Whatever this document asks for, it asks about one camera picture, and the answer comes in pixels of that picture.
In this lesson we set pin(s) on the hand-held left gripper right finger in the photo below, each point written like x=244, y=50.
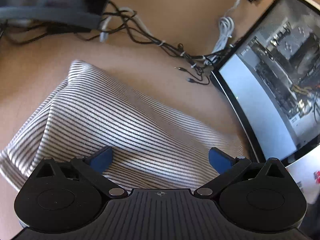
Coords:
x=220, y=160

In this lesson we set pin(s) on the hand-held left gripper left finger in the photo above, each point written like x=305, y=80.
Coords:
x=102, y=158

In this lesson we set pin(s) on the grey striped garment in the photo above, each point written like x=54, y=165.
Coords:
x=112, y=110

